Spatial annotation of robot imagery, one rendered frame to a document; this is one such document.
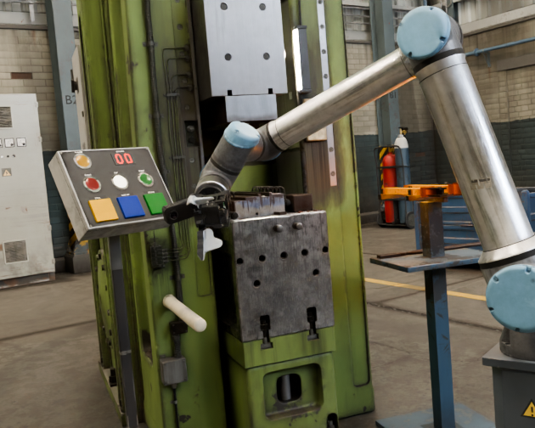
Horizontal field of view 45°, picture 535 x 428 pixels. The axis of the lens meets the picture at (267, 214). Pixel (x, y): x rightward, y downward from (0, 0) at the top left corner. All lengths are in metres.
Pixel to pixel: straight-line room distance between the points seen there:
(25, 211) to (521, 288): 6.53
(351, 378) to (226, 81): 1.35
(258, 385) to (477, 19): 9.59
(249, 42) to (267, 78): 0.15
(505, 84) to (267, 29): 8.61
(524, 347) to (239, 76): 1.37
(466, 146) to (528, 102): 9.20
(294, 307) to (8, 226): 5.39
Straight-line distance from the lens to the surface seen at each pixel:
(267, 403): 2.53
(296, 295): 2.41
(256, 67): 2.42
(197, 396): 2.59
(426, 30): 1.47
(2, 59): 8.26
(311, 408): 2.58
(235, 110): 2.37
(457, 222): 6.04
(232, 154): 1.69
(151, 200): 2.11
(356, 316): 2.79
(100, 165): 2.11
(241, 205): 2.36
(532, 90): 10.62
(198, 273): 2.49
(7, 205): 7.46
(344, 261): 2.72
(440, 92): 1.46
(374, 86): 1.67
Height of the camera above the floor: 1.11
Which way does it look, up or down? 4 degrees down
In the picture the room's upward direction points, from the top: 5 degrees counter-clockwise
